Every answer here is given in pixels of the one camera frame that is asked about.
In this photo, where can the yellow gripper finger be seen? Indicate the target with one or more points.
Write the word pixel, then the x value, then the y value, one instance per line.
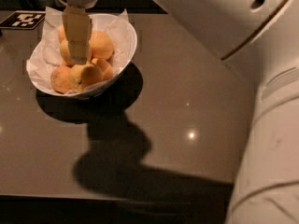
pixel 77 27

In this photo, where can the orange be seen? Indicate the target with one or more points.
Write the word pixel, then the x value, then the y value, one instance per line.
pixel 61 34
pixel 105 67
pixel 66 56
pixel 59 79
pixel 82 76
pixel 101 44

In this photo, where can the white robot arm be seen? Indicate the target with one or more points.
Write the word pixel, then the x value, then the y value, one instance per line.
pixel 164 142

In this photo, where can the white bowl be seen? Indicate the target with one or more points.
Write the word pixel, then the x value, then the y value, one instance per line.
pixel 126 58

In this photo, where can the black white fiducial marker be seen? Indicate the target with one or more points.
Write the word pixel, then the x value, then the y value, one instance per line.
pixel 22 20

